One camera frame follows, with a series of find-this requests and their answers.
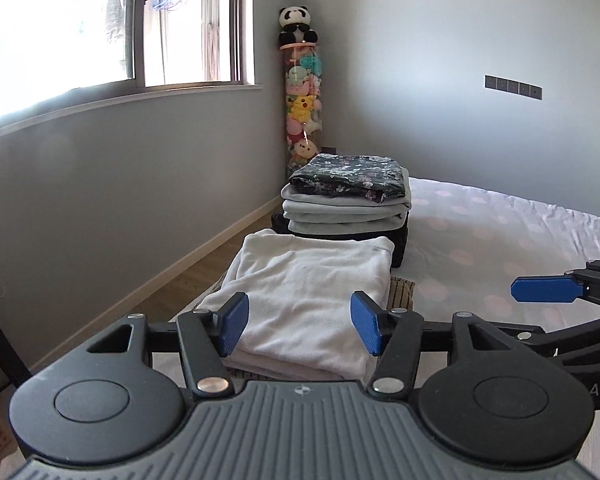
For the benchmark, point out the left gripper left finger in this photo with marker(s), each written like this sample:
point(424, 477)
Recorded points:
point(206, 337)

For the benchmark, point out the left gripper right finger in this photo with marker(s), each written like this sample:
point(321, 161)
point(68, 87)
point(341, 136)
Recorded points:
point(394, 338)

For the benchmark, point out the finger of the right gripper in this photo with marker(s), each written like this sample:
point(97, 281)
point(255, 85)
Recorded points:
point(557, 288)

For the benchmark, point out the white sweatshirt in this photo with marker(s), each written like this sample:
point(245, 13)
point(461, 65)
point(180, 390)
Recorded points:
point(299, 294)

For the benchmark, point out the polka dot bed sheet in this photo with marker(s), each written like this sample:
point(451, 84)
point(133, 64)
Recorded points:
point(466, 245)

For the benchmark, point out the grey folded garments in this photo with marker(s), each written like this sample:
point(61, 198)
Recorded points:
point(321, 215)

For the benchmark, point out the floral dark folded garment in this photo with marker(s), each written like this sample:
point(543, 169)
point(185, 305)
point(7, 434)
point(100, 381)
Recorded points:
point(375, 178)

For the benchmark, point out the plush toy tube holder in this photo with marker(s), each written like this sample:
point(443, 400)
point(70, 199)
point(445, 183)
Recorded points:
point(303, 71)

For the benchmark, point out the panda plush toy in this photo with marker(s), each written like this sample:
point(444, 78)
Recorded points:
point(295, 26)

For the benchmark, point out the window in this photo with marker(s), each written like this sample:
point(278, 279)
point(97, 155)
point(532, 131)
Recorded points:
point(62, 56)

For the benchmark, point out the wall switch panel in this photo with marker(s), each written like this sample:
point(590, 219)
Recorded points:
point(513, 86)

